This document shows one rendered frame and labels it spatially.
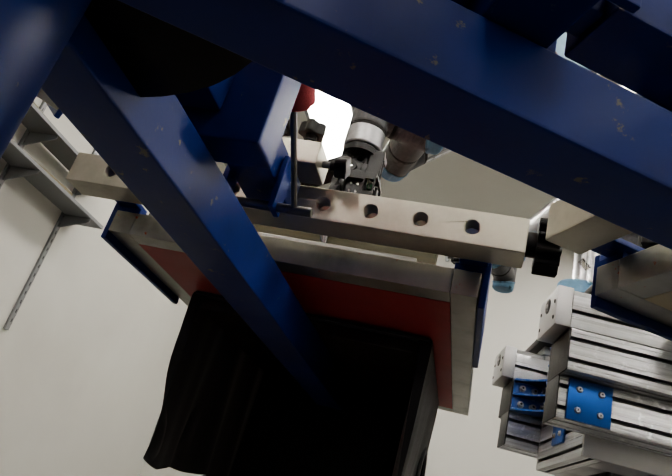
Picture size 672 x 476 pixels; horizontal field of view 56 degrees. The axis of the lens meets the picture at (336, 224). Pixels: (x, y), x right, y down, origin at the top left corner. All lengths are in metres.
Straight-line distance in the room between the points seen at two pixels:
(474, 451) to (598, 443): 3.24
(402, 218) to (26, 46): 0.60
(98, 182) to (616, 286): 0.73
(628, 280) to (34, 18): 0.64
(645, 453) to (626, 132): 1.19
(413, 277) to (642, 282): 0.30
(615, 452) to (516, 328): 3.47
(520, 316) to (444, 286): 4.12
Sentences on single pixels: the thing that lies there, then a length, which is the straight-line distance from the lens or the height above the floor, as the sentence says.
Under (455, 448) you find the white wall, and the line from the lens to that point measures 4.73.
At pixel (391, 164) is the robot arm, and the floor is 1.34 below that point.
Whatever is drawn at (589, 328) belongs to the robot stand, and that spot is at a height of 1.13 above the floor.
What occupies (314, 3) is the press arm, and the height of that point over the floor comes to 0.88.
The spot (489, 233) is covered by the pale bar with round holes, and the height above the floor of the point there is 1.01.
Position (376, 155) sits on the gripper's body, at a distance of 1.20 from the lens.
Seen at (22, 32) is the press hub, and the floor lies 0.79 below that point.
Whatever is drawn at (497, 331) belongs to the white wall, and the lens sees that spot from 4.94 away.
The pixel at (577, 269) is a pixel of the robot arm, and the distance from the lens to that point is 2.24.
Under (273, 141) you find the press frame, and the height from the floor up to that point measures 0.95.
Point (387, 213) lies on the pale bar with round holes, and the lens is 0.85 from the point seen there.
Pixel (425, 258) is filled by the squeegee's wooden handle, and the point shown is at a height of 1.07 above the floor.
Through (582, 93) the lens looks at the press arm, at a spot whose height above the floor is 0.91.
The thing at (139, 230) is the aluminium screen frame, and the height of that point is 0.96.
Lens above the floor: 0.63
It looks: 25 degrees up
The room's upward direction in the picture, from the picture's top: 16 degrees clockwise
